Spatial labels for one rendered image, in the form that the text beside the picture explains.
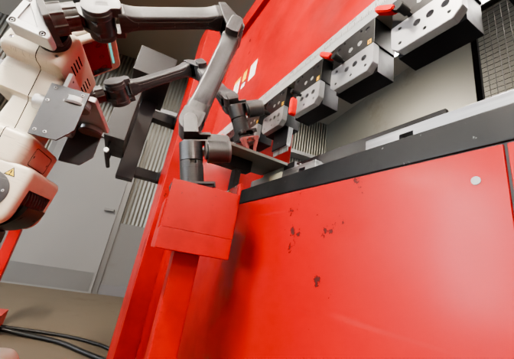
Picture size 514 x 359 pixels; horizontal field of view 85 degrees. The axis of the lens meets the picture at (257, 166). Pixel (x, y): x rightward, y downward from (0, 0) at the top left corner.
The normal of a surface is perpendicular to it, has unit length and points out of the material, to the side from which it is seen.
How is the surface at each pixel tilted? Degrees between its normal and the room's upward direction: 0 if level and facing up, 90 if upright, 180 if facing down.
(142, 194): 90
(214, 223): 90
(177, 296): 90
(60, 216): 90
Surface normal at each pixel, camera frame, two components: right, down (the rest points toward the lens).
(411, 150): -0.86, -0.30
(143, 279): 0.49, -0.22
